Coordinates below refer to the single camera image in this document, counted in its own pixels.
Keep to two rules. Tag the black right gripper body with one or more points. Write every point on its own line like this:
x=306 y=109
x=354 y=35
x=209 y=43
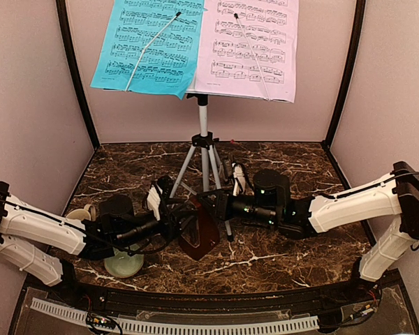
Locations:
x=257 y=215

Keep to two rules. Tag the lavender sheet music page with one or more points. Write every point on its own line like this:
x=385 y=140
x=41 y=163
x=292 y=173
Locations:
x=248 y=49

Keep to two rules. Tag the light green ceramic bowl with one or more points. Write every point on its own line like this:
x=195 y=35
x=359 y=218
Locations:
x=122 y=265

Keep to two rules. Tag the white slotted cable duct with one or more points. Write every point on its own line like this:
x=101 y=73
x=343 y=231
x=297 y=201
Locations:
x=149 y=322

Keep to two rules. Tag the grey perforated music stand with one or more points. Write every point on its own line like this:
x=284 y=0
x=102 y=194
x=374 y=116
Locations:
x=204 y=139

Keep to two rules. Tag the cream ceramic mug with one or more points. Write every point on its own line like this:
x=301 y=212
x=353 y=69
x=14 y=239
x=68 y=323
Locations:
x=88 y=212

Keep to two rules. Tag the blue sheet music page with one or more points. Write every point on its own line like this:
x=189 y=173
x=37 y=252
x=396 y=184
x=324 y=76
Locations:
x=150 y=47

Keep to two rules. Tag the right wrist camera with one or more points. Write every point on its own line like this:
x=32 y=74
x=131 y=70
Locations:
x=235 y=173

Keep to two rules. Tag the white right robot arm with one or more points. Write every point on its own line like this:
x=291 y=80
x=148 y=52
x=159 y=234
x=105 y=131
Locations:
x=395 y=194

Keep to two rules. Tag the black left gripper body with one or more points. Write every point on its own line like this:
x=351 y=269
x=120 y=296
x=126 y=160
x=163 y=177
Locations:
x=170 y=228

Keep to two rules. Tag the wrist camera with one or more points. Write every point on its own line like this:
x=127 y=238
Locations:
x=157 y=196
x=235 y=173

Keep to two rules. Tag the red-brown wooden metronome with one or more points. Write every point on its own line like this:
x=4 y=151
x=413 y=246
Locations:
x=200 y=233

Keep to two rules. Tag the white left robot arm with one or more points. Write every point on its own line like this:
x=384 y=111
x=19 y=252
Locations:
x=21 y=225

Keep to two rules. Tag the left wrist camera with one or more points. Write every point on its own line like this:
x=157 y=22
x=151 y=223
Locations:
x=157 y=196

